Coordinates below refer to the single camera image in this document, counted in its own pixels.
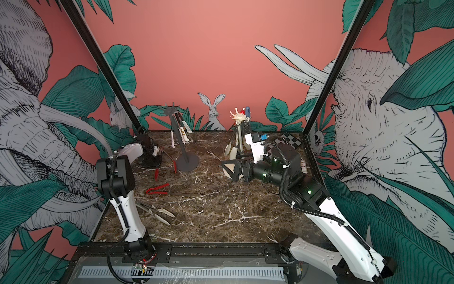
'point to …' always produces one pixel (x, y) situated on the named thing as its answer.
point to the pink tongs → (172, 139)
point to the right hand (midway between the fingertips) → (228, 159)
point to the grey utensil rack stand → (187, 161)
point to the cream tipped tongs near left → (164, 215)
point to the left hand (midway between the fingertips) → (159, 162)
